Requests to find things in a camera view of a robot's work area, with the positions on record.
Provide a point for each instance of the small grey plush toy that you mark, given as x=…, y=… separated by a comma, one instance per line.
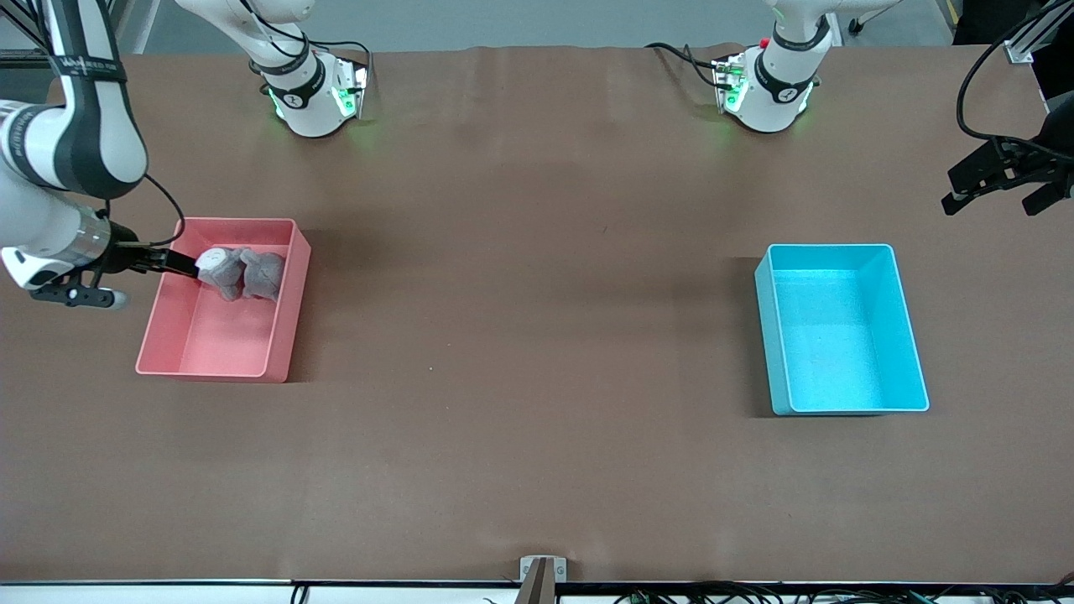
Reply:
x=264, y=275

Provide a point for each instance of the grey plush toy white belly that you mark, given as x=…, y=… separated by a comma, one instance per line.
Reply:
x=218, y=268

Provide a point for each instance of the aluminium frame profile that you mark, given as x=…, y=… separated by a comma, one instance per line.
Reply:
x=1028, y=42
x=25, y=42

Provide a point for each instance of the metal base connector bracket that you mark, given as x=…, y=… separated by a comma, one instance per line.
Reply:
x=357, y=88
x=726, y=84

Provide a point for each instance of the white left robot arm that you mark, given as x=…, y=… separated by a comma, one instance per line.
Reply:
x=772, y=101

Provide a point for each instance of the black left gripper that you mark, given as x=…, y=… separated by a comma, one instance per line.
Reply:
x=1034, y=164

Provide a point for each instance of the grey stand leg black foot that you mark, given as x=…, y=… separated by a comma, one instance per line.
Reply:
x=857, y=26

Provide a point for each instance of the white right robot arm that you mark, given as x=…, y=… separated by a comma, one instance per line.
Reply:
x=92, y=143

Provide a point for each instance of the brown camera post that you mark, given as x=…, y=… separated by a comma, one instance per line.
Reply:
x=537, y=583

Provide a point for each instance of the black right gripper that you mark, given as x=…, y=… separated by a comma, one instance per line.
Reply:
x=122, y=254

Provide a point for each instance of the blue plastic box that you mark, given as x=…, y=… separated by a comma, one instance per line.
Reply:
x=839, y=369

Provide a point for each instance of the grey metal bracket plate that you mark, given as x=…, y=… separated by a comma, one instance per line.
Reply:
x=560, y=568

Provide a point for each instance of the pink plastic box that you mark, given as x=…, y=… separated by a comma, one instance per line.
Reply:
x=226, y=352

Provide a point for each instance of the brown table cover mat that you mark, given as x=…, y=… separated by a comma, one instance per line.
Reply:
x=537, y=470

